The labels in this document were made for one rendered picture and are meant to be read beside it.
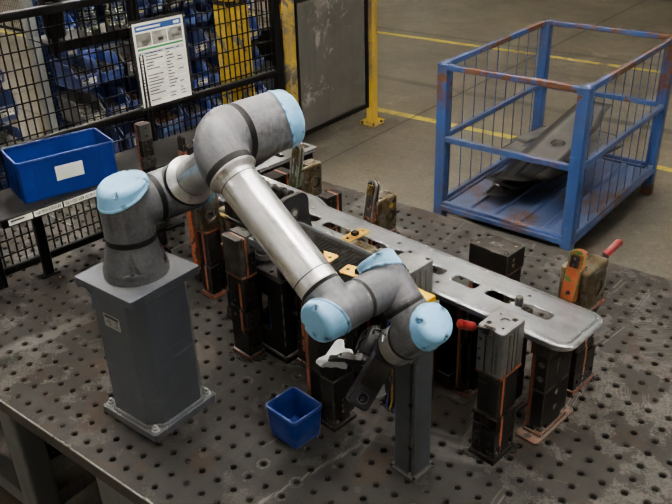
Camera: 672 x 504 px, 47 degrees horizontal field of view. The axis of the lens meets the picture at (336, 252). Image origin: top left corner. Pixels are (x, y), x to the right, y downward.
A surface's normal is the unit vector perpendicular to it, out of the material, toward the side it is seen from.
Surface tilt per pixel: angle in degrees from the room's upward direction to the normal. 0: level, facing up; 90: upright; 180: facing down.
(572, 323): 0
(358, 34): 91
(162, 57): 90
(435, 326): 44
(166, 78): 90
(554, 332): 0
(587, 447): 0
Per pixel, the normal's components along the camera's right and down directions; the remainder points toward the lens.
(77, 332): -0.04, -0.88
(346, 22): 0.76, 0.31
